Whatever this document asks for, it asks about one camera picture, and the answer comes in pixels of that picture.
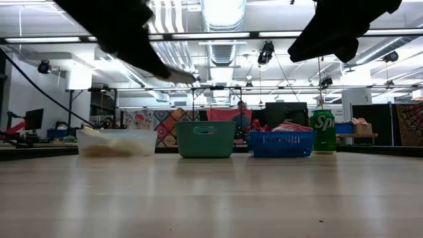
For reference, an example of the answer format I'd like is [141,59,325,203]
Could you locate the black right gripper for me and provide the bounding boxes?
[287,0,403,63]

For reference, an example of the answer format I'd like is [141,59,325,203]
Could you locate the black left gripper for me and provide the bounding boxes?
[95,9,173,80]

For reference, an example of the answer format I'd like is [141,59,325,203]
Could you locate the red Skittles candy packet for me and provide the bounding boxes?
[272,121,313,132]
[246,118,267,133]

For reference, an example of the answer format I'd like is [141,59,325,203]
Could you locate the colourful patchwork quilt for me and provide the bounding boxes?
[122,107,201,148]

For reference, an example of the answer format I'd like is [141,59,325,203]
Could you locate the clear plastic bin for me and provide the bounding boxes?
[75,128,159,158]

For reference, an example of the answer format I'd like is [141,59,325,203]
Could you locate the large black monitor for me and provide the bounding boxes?
[264,102,310,132]

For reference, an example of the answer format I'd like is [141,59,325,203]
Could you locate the blue storage bin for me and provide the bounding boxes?
[335,122,354,135]

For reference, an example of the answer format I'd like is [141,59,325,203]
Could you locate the green Sprite can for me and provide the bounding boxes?
[309,108,337,155]

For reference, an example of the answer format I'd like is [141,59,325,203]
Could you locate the brown cardboard box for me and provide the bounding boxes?
[352,118,373,135]

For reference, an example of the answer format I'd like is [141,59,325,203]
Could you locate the black partition panel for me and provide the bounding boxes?
[351,104,395,145]

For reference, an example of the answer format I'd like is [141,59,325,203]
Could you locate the wooden background table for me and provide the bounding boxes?
[335,132,379,145]

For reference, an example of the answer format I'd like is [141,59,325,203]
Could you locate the orange hanging cloth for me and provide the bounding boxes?
[206,108,254,132]

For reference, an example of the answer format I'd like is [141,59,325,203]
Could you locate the teal plastic bin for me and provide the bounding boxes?
[174,120,237,159]

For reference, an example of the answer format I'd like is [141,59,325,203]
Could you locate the black background machine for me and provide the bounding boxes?
[48,117,79,142]

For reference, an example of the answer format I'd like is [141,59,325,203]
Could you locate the blue plastic basket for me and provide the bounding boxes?
[246,130,317,159]

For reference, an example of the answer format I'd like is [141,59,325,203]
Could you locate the dark patterned cloth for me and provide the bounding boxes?
[395,102,423,147]

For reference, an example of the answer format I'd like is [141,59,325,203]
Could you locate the person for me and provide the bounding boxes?
[231,100,252,132]

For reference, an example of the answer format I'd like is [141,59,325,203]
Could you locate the small black monitor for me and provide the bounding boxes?
[24,108,44,132]

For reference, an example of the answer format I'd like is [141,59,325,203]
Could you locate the red machine part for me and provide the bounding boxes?
[0,120,27,139]

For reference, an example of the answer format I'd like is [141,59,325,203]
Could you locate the thin hanging cable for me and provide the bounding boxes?
[312,0,325,110]

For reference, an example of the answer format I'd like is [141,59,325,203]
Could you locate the black overhead camera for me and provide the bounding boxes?
[256,40,276,66]

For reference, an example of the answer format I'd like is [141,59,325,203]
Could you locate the black overhead frame beam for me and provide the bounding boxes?
[0,28,423,46]

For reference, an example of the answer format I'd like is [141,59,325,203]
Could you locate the black background truss frame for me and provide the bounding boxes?
[65,85,423,130]

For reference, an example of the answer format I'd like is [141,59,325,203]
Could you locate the silver ventilation duct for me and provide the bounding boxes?
[200,0,247,67]

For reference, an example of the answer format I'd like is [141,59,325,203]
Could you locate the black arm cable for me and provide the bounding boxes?
[0,48,96,129]

